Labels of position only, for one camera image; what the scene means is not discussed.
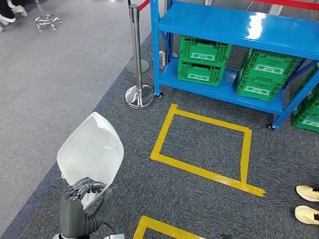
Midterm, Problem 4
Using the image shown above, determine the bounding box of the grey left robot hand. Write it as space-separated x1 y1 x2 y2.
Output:
60 177 113 237

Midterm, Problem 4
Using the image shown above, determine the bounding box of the white plastic shell part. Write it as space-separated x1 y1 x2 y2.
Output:
57 111 125 210

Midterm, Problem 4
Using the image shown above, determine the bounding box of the blue metal shelf rack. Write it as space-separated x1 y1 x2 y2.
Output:
150 0 319 131

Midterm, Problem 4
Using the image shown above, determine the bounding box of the yellow floor tape rectangle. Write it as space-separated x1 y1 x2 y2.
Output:
150 103 266 198

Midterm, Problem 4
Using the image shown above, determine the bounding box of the chrome chair base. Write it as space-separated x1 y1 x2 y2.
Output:
35 0 63 33

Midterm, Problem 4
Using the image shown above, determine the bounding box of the person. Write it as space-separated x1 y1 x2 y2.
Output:
0 0 28 33

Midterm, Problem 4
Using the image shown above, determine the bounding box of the red barrier belt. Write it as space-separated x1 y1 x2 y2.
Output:
138 0 150 12
245 0 319 11

